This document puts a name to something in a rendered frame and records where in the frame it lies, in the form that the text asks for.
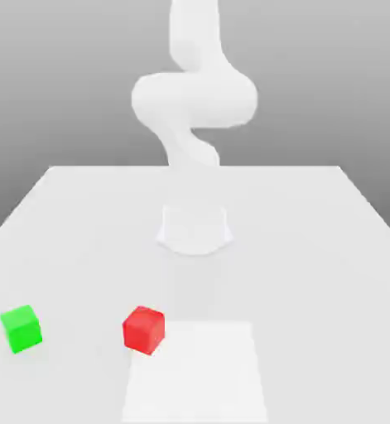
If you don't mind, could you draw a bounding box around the small red cube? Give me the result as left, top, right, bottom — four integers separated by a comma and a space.
122, 305, 166, 356

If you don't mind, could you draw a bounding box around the small green cube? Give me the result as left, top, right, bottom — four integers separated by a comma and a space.
0, 304, 44, 355

